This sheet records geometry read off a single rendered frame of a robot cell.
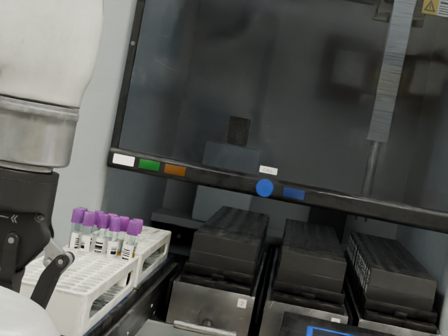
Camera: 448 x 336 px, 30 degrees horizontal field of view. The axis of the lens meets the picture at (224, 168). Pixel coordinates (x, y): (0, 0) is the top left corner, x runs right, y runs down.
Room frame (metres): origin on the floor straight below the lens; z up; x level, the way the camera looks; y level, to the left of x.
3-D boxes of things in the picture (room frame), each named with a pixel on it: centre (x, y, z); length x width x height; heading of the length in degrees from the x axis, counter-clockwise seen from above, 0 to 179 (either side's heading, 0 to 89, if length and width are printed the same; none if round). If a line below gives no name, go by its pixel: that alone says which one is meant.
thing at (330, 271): (1.42, -0.18, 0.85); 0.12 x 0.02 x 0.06; 85
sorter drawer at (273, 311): (1.65, -0.20, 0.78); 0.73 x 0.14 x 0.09; 175
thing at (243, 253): (1.43, -0.03, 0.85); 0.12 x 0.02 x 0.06; 86
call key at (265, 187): (1.40, -0.07, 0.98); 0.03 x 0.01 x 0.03; 85
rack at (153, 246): (1.35, 0.13, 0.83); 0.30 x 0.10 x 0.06; 175
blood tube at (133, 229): (1.14, 0.11, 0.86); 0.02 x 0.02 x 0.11
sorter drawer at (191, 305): (1.66, -0.05, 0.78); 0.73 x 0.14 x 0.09; 175
